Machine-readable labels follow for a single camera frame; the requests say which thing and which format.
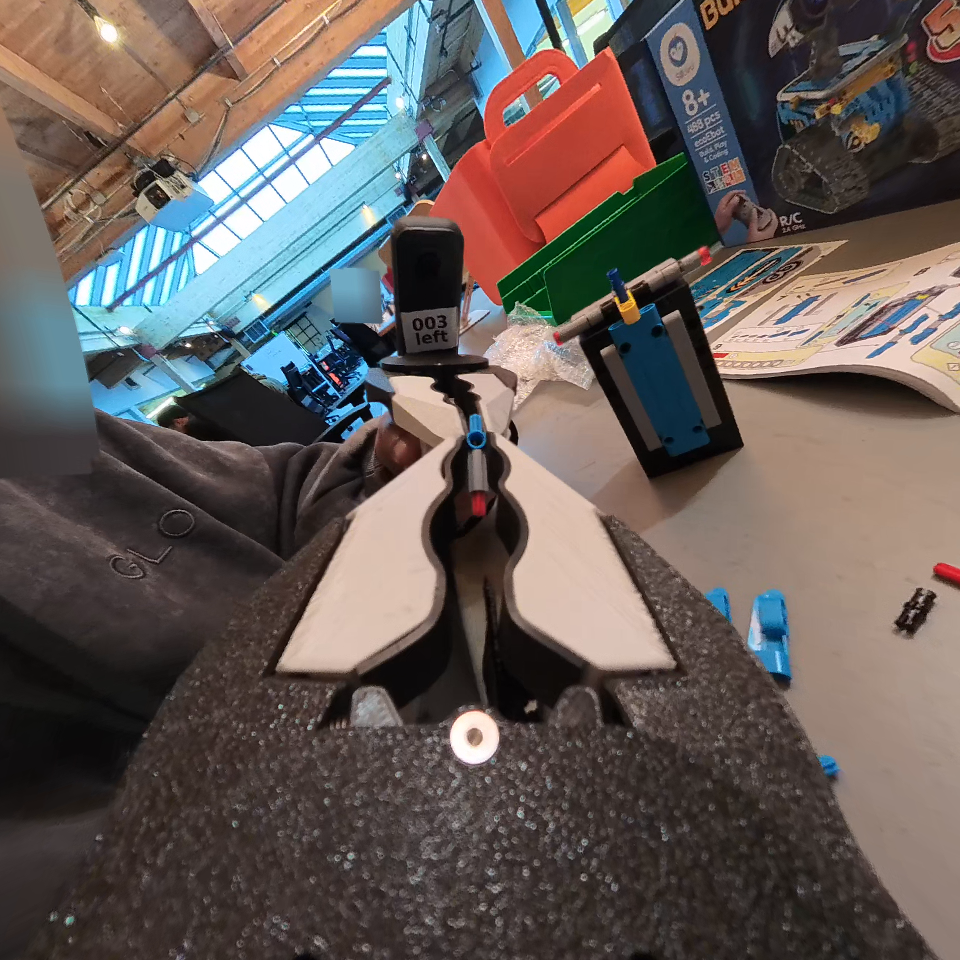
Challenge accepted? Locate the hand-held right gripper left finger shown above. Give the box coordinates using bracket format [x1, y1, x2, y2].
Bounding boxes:
[275, 435, 466, 699]

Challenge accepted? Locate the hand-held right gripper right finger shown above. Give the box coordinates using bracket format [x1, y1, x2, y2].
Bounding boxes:
[488, 438, 679, 699]

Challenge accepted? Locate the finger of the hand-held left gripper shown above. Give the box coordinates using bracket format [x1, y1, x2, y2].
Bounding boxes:
[390, 375, 472, 448]
[474, 375, 522, 445]

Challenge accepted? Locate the blue grey axle assembly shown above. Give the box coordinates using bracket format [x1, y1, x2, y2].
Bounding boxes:
[464, 411, 492, 520]

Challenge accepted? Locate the person's left forearm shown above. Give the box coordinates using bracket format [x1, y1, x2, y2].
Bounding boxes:
[195, 425, 394, 556]

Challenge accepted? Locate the grey desk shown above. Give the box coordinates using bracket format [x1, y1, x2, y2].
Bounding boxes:
[450, 195, 960, 960]

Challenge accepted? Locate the person's left hand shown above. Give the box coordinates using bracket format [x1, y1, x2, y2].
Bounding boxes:
[372, 422, 424, 481]

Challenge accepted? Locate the clear plastic bag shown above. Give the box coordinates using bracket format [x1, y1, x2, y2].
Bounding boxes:
[483, 297, 597, 403]

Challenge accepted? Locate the black blue brick model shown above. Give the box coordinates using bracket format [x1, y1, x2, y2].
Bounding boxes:
[552, 248, 747, 481]

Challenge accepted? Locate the black office chair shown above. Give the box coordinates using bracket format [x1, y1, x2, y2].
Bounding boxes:
[173, 368, 334, 447]

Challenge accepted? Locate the orange plastic case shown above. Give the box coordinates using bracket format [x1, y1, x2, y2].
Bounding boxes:
[432, 47, 661, 306]

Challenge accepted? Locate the green plastic bin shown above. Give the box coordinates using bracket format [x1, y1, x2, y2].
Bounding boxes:
[497, 150, 724, 327]

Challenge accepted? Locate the ceiling mounted device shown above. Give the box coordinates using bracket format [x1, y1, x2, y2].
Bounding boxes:
[129, 155, 214, 234]

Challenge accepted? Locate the blue sticker sheet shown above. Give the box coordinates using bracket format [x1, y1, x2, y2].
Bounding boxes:
[687, 240, 850, 343]

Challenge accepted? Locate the black connector pin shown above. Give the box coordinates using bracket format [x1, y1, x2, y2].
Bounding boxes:
[894, 587, 940, 633]

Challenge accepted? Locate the instruction booklet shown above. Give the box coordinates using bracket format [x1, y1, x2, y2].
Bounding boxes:
[714, 243, 960, 415]

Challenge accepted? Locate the ceiling lamp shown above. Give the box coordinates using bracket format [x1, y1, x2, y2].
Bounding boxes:
[83, 8, 129, 49]

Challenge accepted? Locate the robot kit box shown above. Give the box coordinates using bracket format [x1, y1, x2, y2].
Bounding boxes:
[642, 0, 960, 249]

